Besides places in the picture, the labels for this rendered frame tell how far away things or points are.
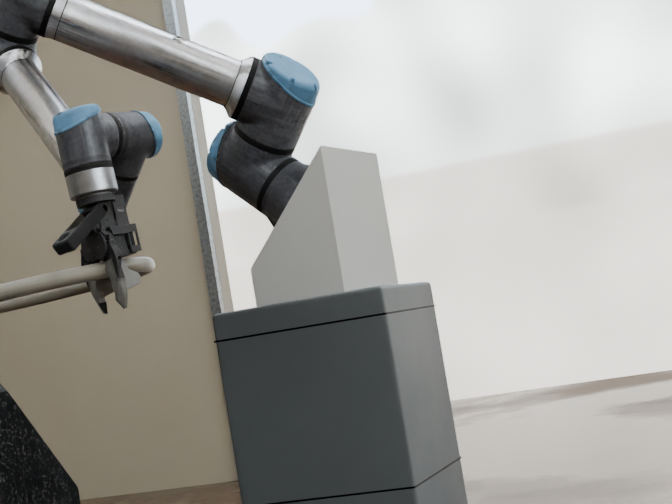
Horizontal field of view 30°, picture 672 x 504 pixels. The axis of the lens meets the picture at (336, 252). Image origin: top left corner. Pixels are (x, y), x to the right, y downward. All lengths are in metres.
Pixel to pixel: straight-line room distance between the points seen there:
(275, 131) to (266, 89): 0.10
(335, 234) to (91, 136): 0.65
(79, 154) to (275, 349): 0.67
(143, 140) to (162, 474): 5.15
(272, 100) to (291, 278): 0.40
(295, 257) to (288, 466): 0.45
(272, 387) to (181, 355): 4.58
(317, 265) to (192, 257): 4.52
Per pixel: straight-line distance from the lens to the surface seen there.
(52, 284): 2.27
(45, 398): 7.77
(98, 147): 2.33
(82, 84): 7.65
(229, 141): 2.92
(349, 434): 2.68
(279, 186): 2.84
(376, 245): 2.93
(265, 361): 2.73
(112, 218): 2.35
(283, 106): 2.82
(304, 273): 2.76
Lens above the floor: 0.79
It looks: 3 degrees up
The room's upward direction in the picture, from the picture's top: 9 degrees counter-clockwise
